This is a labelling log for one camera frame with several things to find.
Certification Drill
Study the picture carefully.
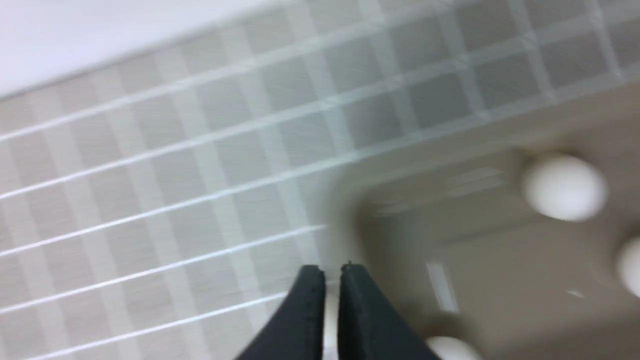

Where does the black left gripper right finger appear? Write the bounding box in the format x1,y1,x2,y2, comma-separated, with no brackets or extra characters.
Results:
338,262,438,360

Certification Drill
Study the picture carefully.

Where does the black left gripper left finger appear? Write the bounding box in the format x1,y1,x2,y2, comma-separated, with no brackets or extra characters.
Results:
237,265,327,360

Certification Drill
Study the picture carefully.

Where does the olive plastic bin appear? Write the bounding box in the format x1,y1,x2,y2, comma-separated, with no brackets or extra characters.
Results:
321,80,639,360

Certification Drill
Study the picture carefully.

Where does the white ball printed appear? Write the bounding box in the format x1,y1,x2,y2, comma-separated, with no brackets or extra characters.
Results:
322,289,339,360

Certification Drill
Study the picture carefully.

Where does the grey checked tablecloth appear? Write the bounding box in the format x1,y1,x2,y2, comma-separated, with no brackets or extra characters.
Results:
1,0,639,360

